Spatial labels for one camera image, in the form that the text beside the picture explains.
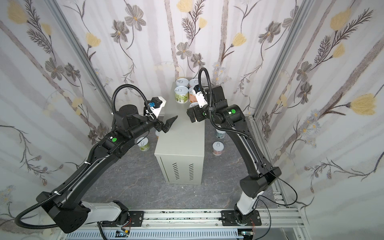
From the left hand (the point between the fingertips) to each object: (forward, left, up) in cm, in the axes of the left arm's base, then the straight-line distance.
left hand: (165, 104), depth 63 cm
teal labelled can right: (+13, -32, -40) cm, 53 cm away
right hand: (+3, -14, -3) cm, 14 cm away
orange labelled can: (+12, -13, -9) cm, 20 cm away
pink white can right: (+1, -29, -39) cm, 48 cm away
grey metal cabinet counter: (-16, -6, -11) cm, 20 cm away
